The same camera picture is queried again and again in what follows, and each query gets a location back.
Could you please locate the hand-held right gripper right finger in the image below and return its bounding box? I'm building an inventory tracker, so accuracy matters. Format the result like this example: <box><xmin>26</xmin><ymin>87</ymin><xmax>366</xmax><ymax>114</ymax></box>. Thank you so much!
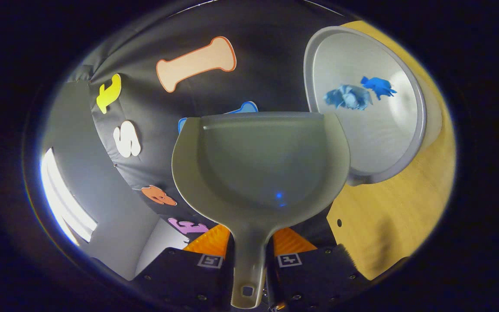
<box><xmin>267</xmin><ymin>226</ymin><xmax>369</xmax><ymax>310</ymax></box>

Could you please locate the bright blue paper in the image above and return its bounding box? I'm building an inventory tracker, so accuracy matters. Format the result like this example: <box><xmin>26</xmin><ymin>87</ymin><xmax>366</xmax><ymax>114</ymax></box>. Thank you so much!
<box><xmin>360</xmin><ymin>76</ymin><xmax>398</xmax><ymax>101</ymax></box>

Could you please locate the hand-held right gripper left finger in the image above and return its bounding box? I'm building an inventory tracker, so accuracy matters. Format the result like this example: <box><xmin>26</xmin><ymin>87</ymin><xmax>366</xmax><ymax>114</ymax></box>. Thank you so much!
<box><xmin>135</xmin><ymin>224</ymin><xmax>235</xmax><ymax>310</ymax></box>

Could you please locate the grey white dustpan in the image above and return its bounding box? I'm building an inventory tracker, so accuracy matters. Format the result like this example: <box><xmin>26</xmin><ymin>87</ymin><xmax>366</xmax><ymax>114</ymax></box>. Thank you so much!
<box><xmin>171</xmin><ymin>111</ymin><xmax>351</xmax><ymax>309</ymax></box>

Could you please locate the light blue paper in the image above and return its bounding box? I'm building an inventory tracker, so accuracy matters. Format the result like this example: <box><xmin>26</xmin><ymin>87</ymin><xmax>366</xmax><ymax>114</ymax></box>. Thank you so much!
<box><xmin>323</xmin><ymin>84</ymin><xmax>373</xmax><ymax>111</ymax></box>

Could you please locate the wooden desktop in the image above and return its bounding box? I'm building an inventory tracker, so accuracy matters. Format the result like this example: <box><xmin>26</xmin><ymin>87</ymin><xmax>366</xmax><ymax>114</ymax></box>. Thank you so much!
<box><xmin>326</xmin><ymin>19</ymin><xmax>457</xmax><ymax>281</ymax></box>

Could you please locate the white ribbed garbage bin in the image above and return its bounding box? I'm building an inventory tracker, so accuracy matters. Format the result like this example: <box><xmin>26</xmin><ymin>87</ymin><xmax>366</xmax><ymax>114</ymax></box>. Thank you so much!
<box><xmin>303</xmin><ymin>25</ymin><xmax>443</xmax><ymax>187</ymax></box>

